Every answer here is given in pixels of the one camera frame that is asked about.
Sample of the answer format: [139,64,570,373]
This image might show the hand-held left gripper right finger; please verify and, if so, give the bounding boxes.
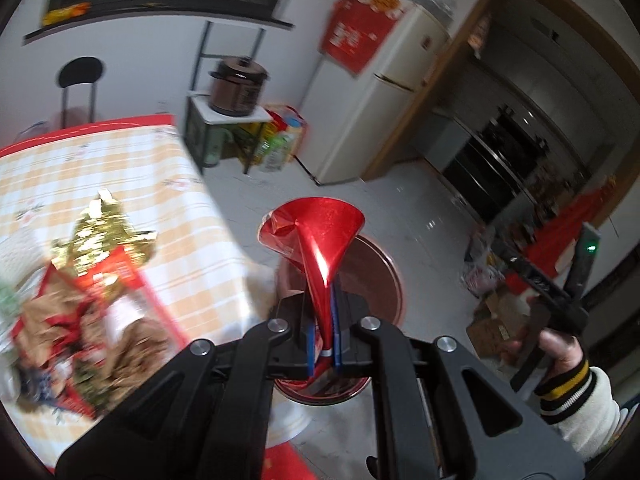
[332,286,587,480]

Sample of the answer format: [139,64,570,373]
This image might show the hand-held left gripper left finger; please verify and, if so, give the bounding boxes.
[55,290,321,480]

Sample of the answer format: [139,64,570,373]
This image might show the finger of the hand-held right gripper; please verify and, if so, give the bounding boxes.
[500,246,535,282]

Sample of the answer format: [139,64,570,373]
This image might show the brown round waste bin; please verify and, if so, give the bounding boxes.
[275,232,404,407]

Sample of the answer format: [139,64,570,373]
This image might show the red foil wrapper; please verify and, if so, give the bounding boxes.
[257,199,366,357]

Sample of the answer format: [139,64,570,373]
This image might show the person's right hand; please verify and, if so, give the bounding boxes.
[507,331,587,396]

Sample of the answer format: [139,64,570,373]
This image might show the pile of plastic bags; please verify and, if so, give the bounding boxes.
[460,227,507,297]

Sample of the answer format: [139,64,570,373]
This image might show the red cloth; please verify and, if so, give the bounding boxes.
[527,189,607,273]

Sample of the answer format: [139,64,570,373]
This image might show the built-in black oven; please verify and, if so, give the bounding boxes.
[442,105,552,223]

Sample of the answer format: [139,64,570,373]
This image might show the grey kitchen cabinet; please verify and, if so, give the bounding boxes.
[409,105,482,197]

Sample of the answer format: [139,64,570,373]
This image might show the pile of brown scraps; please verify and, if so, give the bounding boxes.
[17,292,173,407]

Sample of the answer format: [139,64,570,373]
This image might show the red cardboard box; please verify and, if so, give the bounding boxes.
[9,246,188,422]

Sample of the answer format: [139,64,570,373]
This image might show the green white sack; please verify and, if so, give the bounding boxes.
[252,130,297,174]

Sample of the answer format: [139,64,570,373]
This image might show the cream refrigerator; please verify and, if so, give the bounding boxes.
[297,2,452,187]

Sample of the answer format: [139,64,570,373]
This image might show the checkered tablecloth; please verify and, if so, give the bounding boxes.
[0,122,282,413]

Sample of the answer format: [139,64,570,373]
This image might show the red shopping bag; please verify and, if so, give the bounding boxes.
[264,104,309,162]

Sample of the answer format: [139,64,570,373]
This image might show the gold foil wrapper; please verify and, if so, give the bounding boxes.
[52,189,159,277]

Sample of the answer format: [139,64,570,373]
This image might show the metal storage rack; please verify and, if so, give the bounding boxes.
[184,20,275,176]

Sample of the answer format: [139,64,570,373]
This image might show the brown pressure cooker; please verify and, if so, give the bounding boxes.
[208,57,271,117]

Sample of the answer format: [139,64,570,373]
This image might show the red hanging bag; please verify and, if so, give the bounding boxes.
[319,0,417,79]

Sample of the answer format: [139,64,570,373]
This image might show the red patterned undercloth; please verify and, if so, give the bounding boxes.
[0,113,180,157]

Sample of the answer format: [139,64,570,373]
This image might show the dark window sill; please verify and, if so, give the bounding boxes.
[22,1,296,47]

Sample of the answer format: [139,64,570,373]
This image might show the black round-back chair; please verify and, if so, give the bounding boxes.
[56,56,109,127]

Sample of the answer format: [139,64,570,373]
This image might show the yellow snack packet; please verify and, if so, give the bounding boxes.
[42,2,92,27]

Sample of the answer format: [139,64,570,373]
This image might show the wooden door frame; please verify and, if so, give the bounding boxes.
[360,0,640,231]

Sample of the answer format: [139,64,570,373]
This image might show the door frame hanging decoration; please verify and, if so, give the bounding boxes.
[469,14,492,60]

